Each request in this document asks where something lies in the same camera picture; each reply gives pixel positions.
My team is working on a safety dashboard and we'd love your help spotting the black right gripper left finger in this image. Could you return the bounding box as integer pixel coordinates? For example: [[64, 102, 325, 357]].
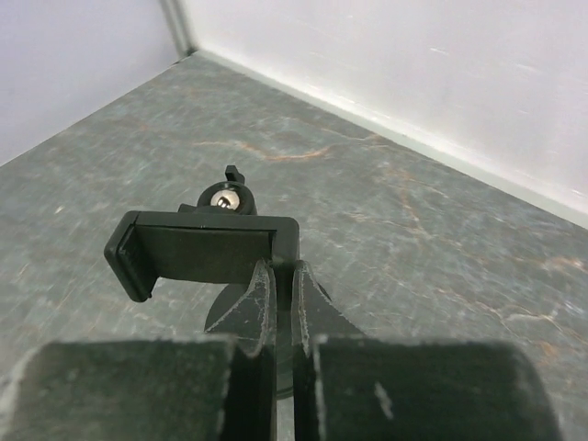
[[1, 261, 277, 440]]

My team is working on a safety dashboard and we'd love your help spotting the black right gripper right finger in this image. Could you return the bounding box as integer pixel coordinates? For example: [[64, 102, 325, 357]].
[[291, 261, 559, 440]]

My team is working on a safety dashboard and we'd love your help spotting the black phone stand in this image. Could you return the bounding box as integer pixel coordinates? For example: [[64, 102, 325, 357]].
[[103, 164, 332, 401]]

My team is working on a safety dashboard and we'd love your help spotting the aluminium frame post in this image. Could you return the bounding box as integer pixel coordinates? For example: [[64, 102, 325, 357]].
[[159, 0, 197, 60]]

